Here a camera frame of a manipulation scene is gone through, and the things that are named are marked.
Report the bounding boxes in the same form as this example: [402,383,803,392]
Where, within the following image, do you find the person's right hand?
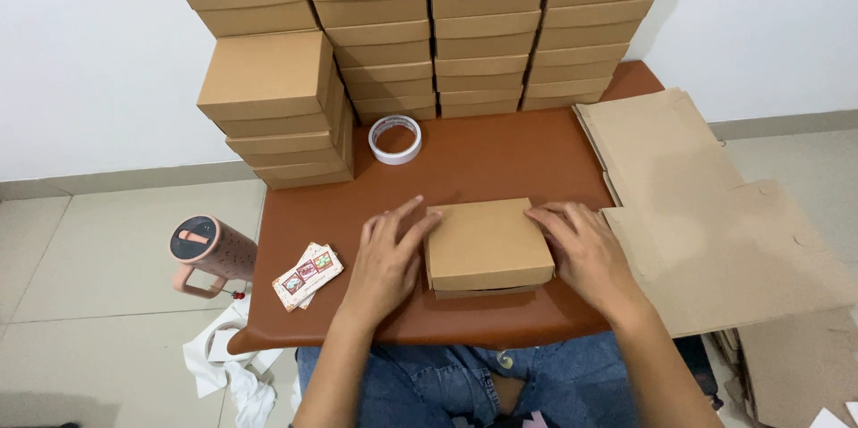
[525,202,649,326]

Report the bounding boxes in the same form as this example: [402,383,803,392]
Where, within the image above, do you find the person's left hand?
[339,195,444,333]

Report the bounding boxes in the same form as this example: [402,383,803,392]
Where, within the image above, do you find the single brown lidded carton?
[424,197,556,301]

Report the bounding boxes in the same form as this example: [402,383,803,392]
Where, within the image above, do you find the small pile of printed cards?
[272,242,345,313]

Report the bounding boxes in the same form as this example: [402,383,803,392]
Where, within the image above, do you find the pile of flat cardboard sheets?
[573,88,858,339]

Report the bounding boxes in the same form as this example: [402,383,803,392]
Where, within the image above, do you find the white tape roll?
[368,115,423,166]

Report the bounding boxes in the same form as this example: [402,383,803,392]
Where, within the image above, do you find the person's blue jeans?
[296,331,705,428]

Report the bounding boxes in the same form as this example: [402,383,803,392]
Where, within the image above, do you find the heap of white paper scraps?
[182,294,303,428]

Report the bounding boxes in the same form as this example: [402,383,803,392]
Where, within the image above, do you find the heap of folded cardboard blanks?
[711,307,858,428]

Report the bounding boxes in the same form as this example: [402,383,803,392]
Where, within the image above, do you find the stack of brown cardboard boxes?
[144,0,683,191]

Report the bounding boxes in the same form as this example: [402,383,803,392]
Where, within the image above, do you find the white paper sheets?
[809,401,858,428]

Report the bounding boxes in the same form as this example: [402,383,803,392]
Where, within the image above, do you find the pink tumbler with handle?
[169,215,259,301]

